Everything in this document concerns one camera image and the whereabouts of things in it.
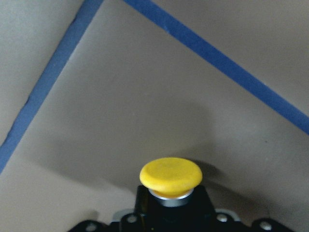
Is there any yellow push button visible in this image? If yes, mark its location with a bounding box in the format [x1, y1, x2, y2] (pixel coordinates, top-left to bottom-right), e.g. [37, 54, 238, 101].
[140, 157, 203, 207]

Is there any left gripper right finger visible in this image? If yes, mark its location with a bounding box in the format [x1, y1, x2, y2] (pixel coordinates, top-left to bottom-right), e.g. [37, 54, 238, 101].
[190, 186, 292, 232]

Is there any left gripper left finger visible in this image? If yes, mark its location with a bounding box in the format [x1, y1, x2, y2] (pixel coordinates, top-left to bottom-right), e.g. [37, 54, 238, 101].
[69, 186, 155, 232]

